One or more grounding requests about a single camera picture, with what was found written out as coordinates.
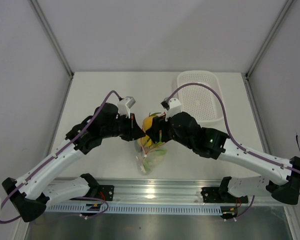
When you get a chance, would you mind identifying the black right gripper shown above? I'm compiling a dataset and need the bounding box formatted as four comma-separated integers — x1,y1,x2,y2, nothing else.
147,114,194,150

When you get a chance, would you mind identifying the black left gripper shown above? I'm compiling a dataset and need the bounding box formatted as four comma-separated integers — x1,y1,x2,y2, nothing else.
101,112,146,142

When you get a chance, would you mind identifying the yellow lemon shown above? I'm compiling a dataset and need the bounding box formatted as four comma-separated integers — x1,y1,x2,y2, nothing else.
137,135,153,149

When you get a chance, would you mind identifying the green apple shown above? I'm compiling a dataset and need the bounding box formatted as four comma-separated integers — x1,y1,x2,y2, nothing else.
149,112,166,146

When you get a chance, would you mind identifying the orange fruit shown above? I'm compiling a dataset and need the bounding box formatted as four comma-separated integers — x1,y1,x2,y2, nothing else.
142,115,155,132

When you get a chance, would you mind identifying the clear orange-zipper zip bag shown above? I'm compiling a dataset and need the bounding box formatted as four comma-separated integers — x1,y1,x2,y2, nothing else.
134,130,168,175

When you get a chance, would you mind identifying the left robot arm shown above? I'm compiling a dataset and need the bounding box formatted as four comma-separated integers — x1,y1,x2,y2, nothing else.
2,97,145,223

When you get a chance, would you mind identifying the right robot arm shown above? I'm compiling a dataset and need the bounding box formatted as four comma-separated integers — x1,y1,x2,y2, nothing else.
143,112,300,205

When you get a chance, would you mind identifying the white perforated plastic basket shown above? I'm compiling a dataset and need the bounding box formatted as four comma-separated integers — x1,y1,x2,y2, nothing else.
176,70,224,126

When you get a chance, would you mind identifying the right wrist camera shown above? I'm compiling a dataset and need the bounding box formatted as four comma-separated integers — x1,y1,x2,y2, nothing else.
161,97,182,122

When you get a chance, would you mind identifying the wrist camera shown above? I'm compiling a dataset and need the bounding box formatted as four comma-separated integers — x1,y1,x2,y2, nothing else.
161,97,182,122
117,96,136,118

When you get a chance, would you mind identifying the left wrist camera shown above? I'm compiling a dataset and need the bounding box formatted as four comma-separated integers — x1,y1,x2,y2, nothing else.
117,96,136,118

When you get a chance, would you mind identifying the aluminium mounting rail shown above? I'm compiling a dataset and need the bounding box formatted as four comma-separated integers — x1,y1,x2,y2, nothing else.
44,177,297,207

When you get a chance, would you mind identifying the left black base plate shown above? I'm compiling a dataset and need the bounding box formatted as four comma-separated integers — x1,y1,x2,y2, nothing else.
83,185,115,202

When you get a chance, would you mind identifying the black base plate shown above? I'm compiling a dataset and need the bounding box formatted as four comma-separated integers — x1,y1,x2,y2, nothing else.
200,187,249,204
83,185,115,202

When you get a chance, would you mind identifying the slotted white cable duct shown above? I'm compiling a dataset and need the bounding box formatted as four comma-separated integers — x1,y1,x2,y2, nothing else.
46,202,223,216

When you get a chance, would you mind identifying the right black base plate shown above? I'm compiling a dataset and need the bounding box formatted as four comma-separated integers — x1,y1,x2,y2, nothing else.
200,187,249,204

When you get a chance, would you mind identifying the left aluminium frame post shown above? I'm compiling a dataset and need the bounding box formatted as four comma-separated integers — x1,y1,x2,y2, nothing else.
28,0,74,79

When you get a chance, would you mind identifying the aluminium frame post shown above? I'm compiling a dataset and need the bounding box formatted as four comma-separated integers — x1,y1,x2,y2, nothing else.
28,0,74,79
245,0,297,81

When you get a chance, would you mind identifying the right aluminium frame post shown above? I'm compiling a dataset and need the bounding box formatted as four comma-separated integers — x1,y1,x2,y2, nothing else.
245,0,297,81

